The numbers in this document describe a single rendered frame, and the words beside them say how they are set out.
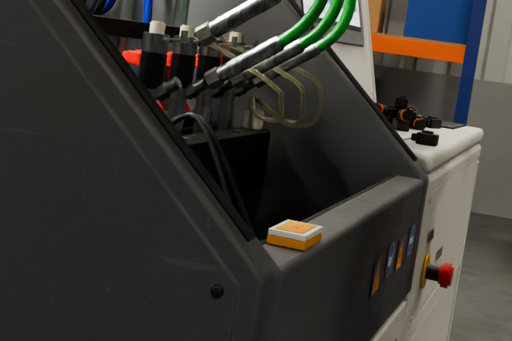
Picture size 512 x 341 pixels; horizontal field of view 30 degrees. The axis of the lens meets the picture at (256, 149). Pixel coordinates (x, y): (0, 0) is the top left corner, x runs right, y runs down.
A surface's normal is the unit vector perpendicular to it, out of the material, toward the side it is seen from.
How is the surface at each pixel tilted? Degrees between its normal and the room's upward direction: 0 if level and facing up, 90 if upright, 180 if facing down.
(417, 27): 90
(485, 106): 90
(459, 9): 90
